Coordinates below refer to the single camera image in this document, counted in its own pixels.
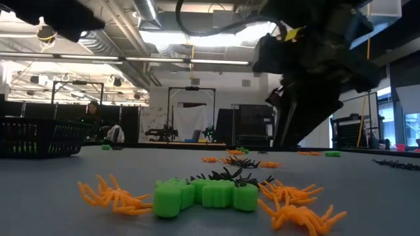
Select black equipment rack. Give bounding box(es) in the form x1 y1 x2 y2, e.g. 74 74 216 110
215 103 279 148

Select whiteboard on stand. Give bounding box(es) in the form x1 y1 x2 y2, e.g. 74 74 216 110
331 92 381 149

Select white hanging cloth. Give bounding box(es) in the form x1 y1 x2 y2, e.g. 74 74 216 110
172 104 215 142

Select glass window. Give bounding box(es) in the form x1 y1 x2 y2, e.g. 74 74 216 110
377 85 420 148

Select black ceiling camera yellow cable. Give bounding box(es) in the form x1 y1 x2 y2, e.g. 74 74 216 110
35 24 59 53

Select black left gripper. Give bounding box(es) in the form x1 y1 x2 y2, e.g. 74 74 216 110
0 0 106 43

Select black partition panels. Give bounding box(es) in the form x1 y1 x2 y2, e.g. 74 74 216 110
97 104 141 146
0 100 88 121

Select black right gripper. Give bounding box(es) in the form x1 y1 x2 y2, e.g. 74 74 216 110
265 32 382 148

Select silver round ventilation duct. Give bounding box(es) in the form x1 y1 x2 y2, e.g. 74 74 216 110
133 0 164 31

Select black plastic mesh basket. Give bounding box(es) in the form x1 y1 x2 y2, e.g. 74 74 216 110
0 117 89 160

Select black frame stand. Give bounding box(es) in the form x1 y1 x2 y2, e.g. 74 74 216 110
51 79 105 124
166 85 217 142

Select yellow label tag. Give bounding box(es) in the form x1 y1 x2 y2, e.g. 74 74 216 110
284 27 305 42

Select black slatted crate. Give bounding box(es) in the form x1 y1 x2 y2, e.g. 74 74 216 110
329 113 362 149

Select white bag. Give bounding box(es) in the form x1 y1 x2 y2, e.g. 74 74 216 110
105 124 126 144

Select person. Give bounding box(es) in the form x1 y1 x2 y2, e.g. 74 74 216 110
78 100 109 140

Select yellow hanging cable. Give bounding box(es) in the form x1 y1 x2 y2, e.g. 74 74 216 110
356 37 372 148

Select black tripod stand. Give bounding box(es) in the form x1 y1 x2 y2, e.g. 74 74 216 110
365 91 375 149

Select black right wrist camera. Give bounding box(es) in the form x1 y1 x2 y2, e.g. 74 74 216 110
251 33 284 73

